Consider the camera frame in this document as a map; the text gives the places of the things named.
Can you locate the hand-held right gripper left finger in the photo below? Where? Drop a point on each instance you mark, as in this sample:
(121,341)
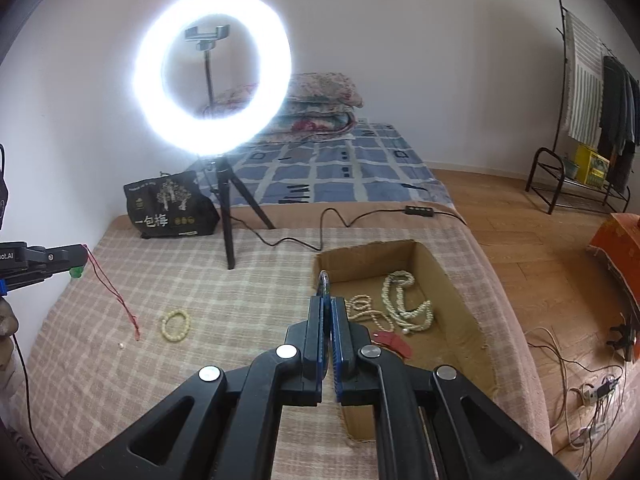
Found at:
(315,340)

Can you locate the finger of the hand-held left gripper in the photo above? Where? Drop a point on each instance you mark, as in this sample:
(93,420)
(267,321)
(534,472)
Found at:
(62,252)
(45,272)

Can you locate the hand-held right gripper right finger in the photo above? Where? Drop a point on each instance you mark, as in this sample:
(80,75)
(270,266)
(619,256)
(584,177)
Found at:
(339,340)

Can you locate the black bangle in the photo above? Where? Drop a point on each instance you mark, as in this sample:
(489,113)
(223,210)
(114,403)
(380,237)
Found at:
(325,280)

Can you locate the cardboard box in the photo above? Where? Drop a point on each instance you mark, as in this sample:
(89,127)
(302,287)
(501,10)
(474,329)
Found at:
(450,280)

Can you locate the person's left hand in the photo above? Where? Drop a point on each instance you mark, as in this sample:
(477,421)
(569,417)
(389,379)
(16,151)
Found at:
(7,317)

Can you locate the black printed bag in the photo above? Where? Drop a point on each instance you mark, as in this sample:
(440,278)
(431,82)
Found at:
(165,210)

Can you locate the pink plaid blanket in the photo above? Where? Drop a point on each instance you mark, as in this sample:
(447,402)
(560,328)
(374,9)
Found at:
(200,285)

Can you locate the black tripod stand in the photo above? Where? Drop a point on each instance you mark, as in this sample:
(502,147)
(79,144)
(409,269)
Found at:
(227,230)

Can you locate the blue patterned bed sheet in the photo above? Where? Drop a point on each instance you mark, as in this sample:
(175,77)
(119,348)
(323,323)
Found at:
(350,165)

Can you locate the folded floral quilt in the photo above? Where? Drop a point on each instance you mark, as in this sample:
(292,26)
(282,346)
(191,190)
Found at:
(310,127)

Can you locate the floral pillow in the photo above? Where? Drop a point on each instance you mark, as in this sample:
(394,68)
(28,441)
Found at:
(325,90)

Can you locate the black metal clothes rack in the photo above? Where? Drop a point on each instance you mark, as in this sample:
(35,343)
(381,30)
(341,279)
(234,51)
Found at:
(542,180)

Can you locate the black phone holder on rod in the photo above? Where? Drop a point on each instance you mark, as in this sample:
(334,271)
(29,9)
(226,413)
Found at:
(207,35)

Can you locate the white power strip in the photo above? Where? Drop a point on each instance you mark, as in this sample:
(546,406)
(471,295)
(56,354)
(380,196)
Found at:
(597,392)

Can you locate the black clamp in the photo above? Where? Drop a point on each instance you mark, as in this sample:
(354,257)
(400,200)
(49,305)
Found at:
(624,340)

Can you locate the small grey pot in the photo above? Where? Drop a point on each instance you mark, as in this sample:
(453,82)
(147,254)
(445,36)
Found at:
(571,166)

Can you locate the yellow box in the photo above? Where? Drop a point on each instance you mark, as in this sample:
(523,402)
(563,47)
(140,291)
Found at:
(592,165)

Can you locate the striped towel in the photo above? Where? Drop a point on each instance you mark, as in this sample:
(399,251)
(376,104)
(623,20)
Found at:
(582,80)

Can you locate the dark hanging clothes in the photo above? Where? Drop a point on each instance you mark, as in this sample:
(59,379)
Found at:
(620,110)

